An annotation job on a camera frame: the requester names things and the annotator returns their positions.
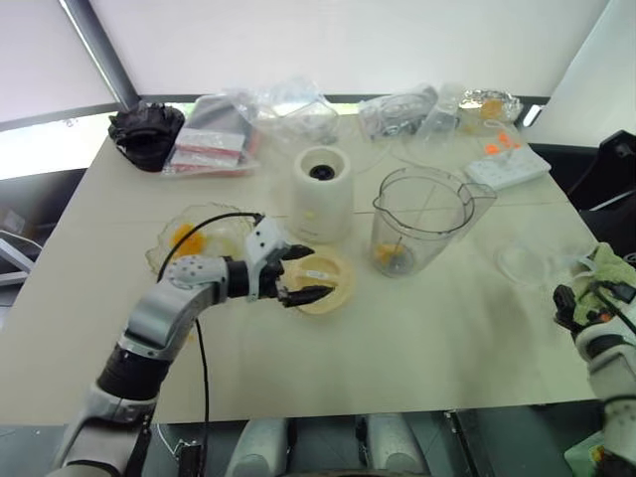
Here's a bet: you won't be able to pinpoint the light green towel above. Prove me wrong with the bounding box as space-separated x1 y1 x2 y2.
569 241 636 325

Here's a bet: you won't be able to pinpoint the clear plastic cup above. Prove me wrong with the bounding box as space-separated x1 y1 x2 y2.
493 239 597 290

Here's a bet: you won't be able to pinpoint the foil with orange peel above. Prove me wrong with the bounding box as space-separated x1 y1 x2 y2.
459 87 523 124

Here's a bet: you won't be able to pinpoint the clear bag with white box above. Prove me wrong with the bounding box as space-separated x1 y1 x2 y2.
415 82 471 143

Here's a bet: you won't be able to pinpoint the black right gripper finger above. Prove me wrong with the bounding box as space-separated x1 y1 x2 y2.
593 280 636 304

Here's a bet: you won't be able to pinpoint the dark grey pole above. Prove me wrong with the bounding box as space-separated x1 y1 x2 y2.
58 0 140 108

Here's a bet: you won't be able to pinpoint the clear blender jar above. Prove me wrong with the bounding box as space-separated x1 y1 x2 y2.
372 167 499 279

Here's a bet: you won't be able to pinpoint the grey frame beside table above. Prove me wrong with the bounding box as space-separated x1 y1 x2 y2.
0 230 45 288

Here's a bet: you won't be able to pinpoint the green bin with peels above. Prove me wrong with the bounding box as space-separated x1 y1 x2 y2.
562 429 610 477

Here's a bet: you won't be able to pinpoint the white rounded robot leg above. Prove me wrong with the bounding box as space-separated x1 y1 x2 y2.
364 415 429 477
225 416 290 477

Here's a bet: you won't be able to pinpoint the clear bag with blender parts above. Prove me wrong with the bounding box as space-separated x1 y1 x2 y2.
357 84 439 143

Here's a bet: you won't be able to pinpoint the white power strip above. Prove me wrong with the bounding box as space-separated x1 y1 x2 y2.
463 147 553 190

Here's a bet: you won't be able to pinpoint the black chair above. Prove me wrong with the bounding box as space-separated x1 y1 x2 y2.
565 129 636 213

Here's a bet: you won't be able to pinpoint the black crumpled plastic object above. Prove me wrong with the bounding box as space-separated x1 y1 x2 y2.
107 100 187 175

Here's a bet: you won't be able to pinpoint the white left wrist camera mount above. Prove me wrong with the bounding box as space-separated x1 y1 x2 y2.
242 214 290 303

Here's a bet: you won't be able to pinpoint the clear crumpled plastic bag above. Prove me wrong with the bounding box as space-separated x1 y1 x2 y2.
222 75 341 146

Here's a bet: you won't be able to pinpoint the clear glass scalloped bowl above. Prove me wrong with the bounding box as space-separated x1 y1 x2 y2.
144 200 260 275

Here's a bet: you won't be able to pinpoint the black metal bracket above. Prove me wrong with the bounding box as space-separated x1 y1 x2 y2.
173 437 208 477

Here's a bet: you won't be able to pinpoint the small bright orange pieces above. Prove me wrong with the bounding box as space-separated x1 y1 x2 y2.
480 131 522 155

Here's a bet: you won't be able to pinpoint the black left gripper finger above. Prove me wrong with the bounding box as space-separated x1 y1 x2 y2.
282 285 334 308
282 242 316 261

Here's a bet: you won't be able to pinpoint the white blender motor base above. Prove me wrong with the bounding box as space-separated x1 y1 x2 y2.
287 145 356 245

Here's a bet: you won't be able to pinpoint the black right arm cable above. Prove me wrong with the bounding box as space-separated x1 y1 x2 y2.
593 287 636 334

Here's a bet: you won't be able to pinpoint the cream blender lid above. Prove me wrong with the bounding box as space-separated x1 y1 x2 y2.
284 249 358 317

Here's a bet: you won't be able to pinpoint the plastic bag with red labels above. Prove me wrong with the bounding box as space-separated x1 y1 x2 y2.
161 93 262 179

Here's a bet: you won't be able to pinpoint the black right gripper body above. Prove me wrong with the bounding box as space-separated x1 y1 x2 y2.
552 283 598 334

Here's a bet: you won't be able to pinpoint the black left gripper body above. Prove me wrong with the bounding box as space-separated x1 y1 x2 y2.
256 251 295 309

